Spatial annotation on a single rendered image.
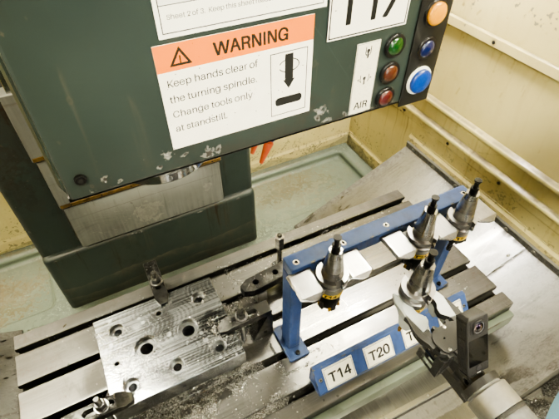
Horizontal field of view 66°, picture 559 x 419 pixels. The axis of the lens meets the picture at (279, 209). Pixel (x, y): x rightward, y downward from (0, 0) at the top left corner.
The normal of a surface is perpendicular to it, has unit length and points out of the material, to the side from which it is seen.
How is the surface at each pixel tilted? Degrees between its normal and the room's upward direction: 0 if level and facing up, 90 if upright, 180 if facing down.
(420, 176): 24
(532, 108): 90
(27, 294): 0
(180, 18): 90
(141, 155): 90
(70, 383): 0
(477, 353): 62
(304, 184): 0
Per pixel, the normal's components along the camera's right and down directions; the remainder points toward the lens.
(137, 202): 0.47, 0.65
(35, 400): 0.00, -0.70
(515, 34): -0.89, 0.33
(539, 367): -0.36, -0.51
